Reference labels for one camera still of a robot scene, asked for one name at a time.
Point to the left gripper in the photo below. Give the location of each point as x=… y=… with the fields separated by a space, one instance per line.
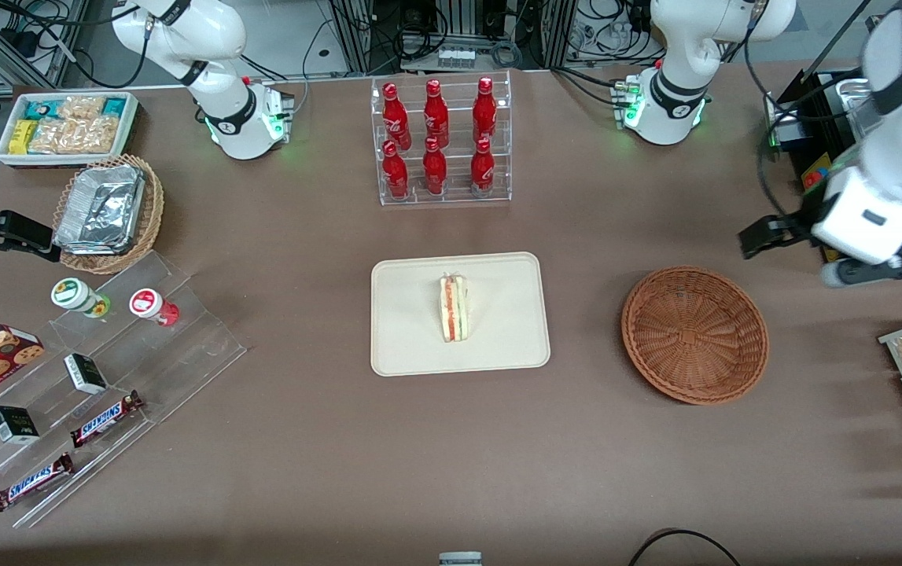
x=799 y=222

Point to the triangular sandwich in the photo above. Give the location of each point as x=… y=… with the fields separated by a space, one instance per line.
x=454 y=310

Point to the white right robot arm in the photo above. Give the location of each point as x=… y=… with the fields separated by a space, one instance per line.
x=238 y=118

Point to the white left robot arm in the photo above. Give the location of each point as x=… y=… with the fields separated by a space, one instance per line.
x=671 y=102

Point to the round brown wicker basket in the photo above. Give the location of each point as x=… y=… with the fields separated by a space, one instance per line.
x=694 y=334

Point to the light wicker basket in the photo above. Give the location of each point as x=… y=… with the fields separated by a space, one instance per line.
x=150 y=220

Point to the beige plastic tray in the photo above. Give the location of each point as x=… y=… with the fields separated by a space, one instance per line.
x=509 y=314

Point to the red emergency button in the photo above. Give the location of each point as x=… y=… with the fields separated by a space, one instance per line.
x=812 y=179

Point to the green label white-lid cup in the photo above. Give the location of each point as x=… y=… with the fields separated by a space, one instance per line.
x=73 y=295

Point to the yellow snack packet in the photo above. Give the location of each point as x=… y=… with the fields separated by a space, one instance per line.
x=23 y=136

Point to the stack of foil trays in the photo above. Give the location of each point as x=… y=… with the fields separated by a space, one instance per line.
x=101 y=208

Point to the black food warmer machine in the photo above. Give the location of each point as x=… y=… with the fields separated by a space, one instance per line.
x=808 y=126

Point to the clear bag of crackers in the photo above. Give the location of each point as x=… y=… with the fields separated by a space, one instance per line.
x=97 y=135
x=82 y=108
x=53 y=137

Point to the teal snack packet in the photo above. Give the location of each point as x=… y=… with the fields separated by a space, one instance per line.
x=116 y=105
x=43 y=108

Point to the steel warmer pan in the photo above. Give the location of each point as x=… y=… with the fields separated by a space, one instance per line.
x=852 y=102

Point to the small black box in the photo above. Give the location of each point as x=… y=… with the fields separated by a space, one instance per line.
x=85 y=373
x=14 y=424

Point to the red label white-lid cup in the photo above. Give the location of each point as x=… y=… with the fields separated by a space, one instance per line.
x=148 y=303

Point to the white rectangular snack bin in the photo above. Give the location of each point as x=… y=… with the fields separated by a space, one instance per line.
x=132 y=118

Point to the Snickers chocolate bar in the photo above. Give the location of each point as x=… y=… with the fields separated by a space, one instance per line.
x=104 y=419
x=30 y=482

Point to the clear acrylic stepped stand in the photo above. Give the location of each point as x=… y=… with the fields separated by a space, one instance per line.
x=183 y=346

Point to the red cola bottle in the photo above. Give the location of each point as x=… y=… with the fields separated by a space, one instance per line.
x=395 y=173
x=396 y=118
x=436 y=114
x=483 y=169
x=435 y=169
x=485 y=110

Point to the clear acrylic bottle rack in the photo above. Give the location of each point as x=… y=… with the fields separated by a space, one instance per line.
x=454 y=200

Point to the white power strip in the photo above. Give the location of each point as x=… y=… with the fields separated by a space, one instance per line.
x=457 y=57

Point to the small grey device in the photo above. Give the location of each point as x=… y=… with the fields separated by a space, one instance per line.
x=460 y=559

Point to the aluminium frame rack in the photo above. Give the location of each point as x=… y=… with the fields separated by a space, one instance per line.
x=352 y=31

